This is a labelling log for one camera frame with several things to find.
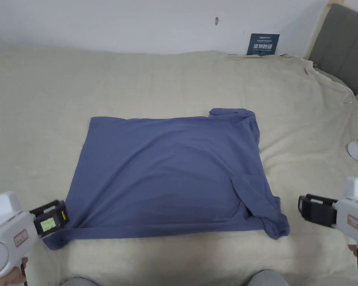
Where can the dark blue sign card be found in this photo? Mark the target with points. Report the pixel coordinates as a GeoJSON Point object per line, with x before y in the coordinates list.
{"type": "Point", "coordinates": [262, 44]}

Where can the grey padded headboard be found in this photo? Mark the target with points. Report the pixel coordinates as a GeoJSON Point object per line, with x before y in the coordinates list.
{"type": "Point", "coordinates": [340, 44]}

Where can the person's right hand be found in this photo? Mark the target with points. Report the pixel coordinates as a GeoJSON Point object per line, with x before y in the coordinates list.
{"type": "Point", "coordinates": [353, 250]}

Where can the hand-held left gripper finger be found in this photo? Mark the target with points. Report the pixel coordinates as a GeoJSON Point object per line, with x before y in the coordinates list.
{"type": "Point", "coordinates": [52, 223]}
{"type": "Point", "coordinates": [47, 206]}

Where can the bed with beige sheet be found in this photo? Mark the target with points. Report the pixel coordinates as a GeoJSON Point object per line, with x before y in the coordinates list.
{"type": "Point", "coordinates": [137, 83]}

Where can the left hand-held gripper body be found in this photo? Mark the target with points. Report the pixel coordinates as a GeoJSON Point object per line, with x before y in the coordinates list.
{"type": "Point", "coordinates": [6, 220]}

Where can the dark blue shirt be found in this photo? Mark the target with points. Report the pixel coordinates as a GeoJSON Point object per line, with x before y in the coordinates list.
{"type": "Point", "coordinates": [167, 172]}

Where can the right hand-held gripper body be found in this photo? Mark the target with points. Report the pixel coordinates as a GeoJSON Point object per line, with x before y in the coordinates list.
{"type": "Point", "coordinates": [355, 214]}

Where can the person's left hand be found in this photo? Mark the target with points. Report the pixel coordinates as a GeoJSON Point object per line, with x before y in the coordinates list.
{"type": "Point", "coordinates": [15, 278]}

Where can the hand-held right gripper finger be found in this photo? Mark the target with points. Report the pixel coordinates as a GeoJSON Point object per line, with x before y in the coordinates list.
{"type": "Point", "coordinates": [322, 201]}
{"type": "Point", "coordinates": [319, 215]}

